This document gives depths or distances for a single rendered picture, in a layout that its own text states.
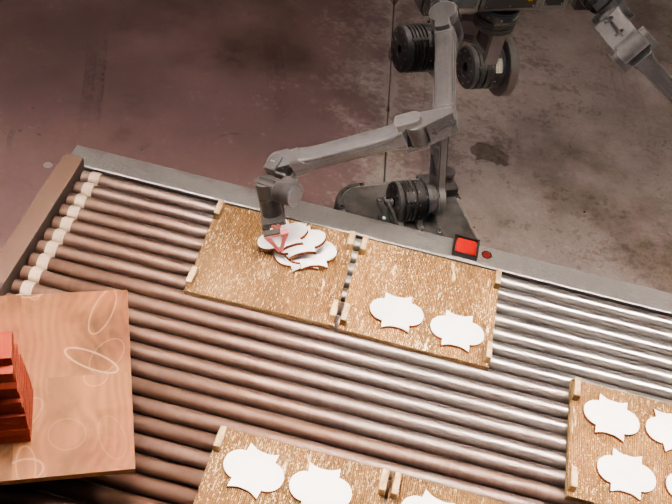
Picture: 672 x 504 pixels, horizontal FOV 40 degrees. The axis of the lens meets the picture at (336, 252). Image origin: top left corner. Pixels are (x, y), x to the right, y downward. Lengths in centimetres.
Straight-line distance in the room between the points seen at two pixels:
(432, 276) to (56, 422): 110
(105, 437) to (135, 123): 254
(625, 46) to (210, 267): 123
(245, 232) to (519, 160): 224
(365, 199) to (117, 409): 194
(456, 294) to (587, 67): 301
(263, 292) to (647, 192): 265
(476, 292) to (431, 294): 13
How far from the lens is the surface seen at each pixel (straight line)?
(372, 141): 239
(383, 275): 257
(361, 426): 228
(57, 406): 214
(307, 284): 251
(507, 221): 425
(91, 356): 221
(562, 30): 566
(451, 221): 380
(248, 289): 248
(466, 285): 261
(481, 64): 300
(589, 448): 240
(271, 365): 235
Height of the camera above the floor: 282
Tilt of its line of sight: 46 degrees down
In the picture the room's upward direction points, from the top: 11 degrees clockwise
